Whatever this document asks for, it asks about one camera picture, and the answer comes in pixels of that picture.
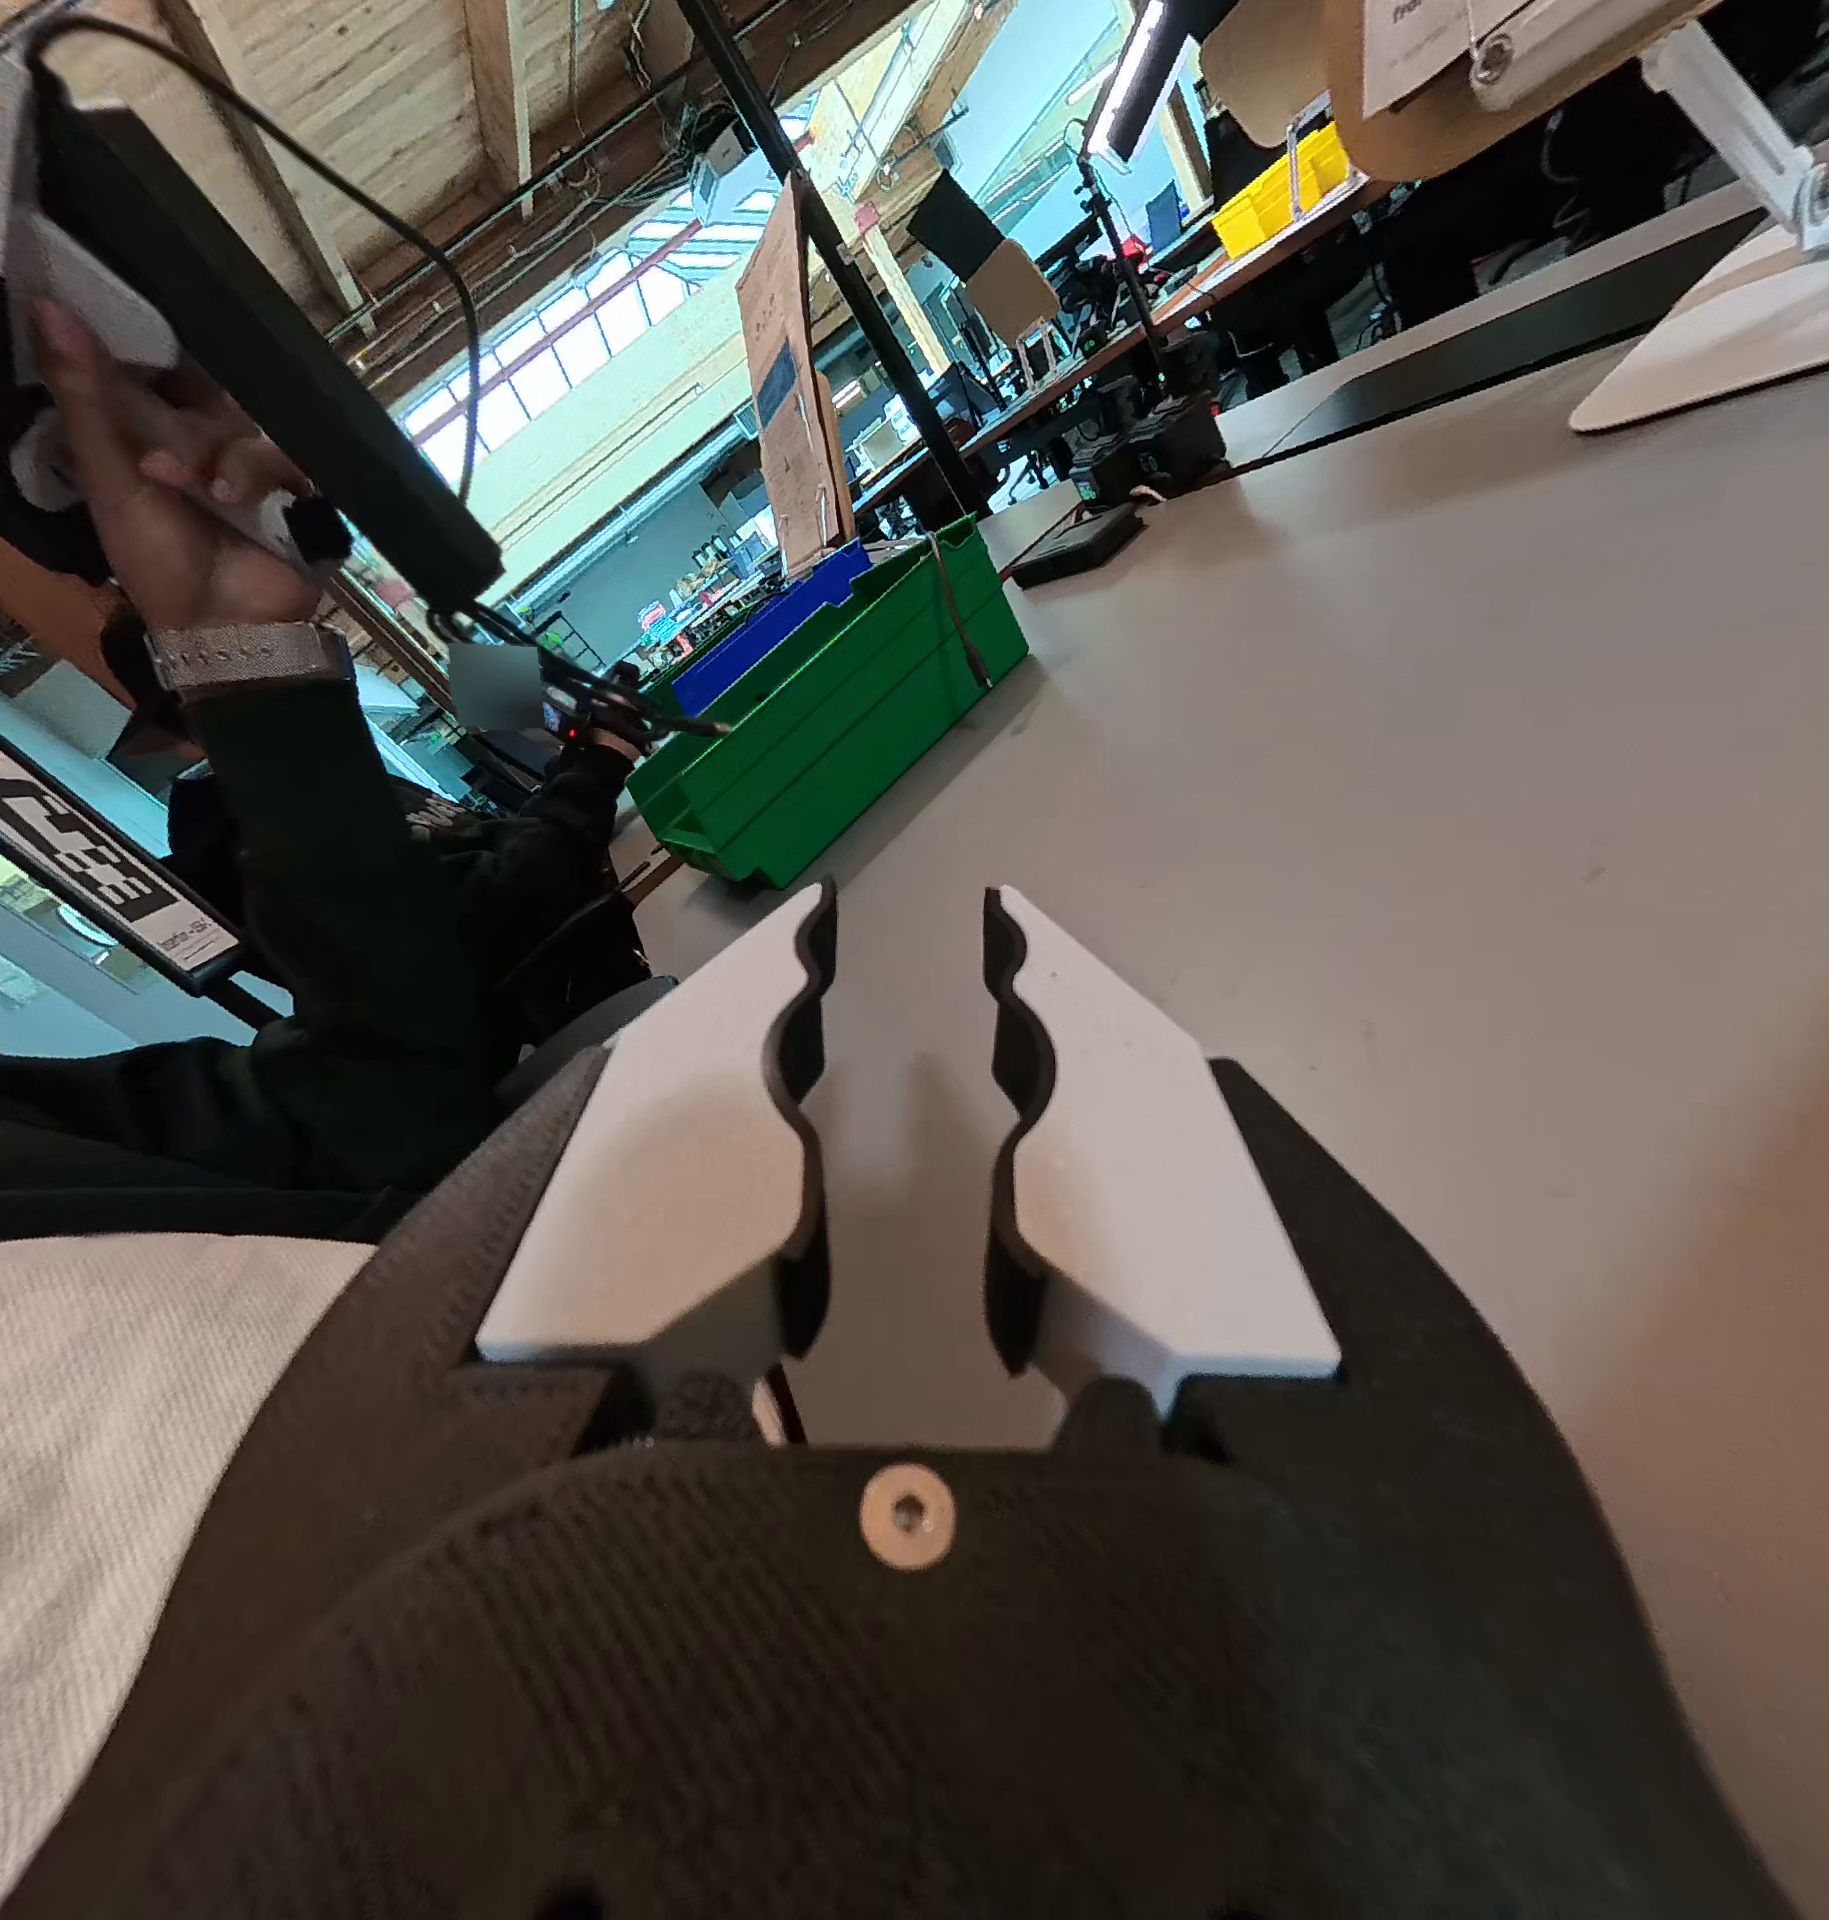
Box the white light bar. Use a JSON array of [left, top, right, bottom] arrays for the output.
[[1084, 0, 1174, 160]]

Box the black battery charger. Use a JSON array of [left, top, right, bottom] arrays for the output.
[[1072, 336, 1233, 506]]

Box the person's left forearm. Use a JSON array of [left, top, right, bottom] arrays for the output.
[[165, 682, 453, 1082]]

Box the white stand base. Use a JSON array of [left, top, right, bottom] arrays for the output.
[[1573, 24, 1829, 437]]

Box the grey desk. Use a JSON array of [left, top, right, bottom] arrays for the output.
[[612, 179, 1829, 1920]]

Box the small wooden board stand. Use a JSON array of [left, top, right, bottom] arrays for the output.
[[1199, 0, 1338, 150]]

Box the person's left hand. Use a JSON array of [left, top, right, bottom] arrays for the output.
[[31, 298, 325, 637]]

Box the black flag panel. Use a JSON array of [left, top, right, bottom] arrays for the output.
[[906, 166, 1069, 357]]

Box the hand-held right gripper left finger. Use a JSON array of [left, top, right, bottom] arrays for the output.
[[475, 880, 837, 1372]]

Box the cardboard card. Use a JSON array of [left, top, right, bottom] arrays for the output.
[[735, 172, 858, 580]]

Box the black USB hub with cable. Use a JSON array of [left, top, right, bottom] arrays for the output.
[[30, 14, 483, 521]]

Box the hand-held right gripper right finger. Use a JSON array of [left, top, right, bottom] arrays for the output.
[[981, 887, 1343, 1384]]

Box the blue storage bin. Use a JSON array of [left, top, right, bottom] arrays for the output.
[[669, 538, 875, 716]]

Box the black chair armrest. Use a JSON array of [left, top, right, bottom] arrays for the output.
[[493, 975, 679, 1104]]

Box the black pole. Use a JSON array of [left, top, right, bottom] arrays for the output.
[[675, 0, 1002, 521]]

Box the long black multiport hub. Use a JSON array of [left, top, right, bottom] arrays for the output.
[[30, 62, 503, 604]]

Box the small black device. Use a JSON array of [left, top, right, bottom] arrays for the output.
[[1012, 500, 1148, 587]]

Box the small yellow storage bin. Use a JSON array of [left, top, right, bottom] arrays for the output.
[[1210, 121, 1350, 258]]

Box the grey wristwatch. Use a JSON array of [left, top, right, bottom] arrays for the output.
[[141, 621, 358, 697]]

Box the green plastic bin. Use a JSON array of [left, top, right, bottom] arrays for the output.
[[622, 515, 1034, 894]]

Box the black framed marker sign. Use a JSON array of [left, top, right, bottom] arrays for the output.
[[0, 720, 245, 995]]

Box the thin black cable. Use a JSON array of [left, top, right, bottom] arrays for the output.
[[928, 532, 994, 694]]

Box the black desk pad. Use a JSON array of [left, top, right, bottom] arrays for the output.
[[1259, 322, 1755, 464]]

